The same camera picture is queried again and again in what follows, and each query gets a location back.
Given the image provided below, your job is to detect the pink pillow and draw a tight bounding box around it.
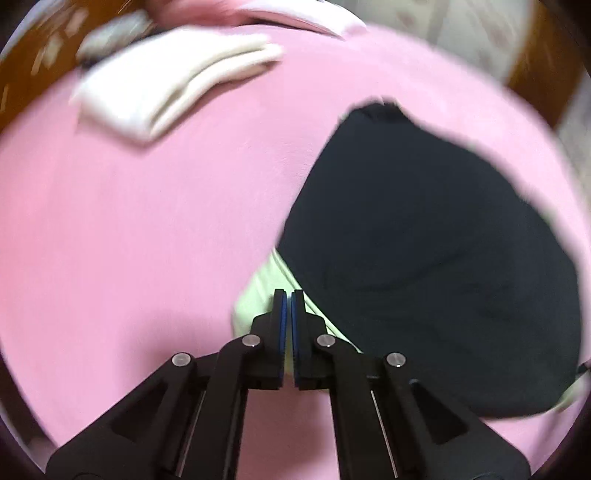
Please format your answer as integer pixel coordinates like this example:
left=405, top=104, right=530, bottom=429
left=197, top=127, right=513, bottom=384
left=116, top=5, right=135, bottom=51
left=147, top=0, right=366, bottom=37

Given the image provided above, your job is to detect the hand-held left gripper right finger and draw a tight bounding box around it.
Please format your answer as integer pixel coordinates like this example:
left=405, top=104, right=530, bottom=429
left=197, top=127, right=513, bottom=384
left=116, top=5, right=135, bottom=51
left=290, top=289, right=532, bottom=480

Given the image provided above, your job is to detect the floral sliding wardrobe door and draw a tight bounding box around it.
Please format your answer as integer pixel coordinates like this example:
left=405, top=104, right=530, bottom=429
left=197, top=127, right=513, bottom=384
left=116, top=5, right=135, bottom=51
left=348, top=0, right=548, bottom=86

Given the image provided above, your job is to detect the black jacket with green lining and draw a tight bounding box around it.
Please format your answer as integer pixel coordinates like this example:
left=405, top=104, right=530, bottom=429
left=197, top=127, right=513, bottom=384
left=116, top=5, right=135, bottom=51
left=231, top=96, right=591, bottom=421

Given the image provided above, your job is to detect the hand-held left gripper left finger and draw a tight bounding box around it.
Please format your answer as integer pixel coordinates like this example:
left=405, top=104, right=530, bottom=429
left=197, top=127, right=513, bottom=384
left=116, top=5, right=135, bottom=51
left=46, top=289, right=290, bottom=480

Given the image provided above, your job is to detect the white folded cloth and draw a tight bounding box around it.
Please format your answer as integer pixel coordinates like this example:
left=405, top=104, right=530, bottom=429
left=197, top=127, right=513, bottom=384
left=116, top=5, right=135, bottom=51
left=69, top=25, right=286, bottom=145

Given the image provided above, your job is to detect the pink bed sheet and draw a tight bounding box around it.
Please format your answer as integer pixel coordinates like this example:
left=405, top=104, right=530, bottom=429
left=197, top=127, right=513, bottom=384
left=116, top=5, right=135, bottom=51
left=0, top=22, right=591, bottom=480

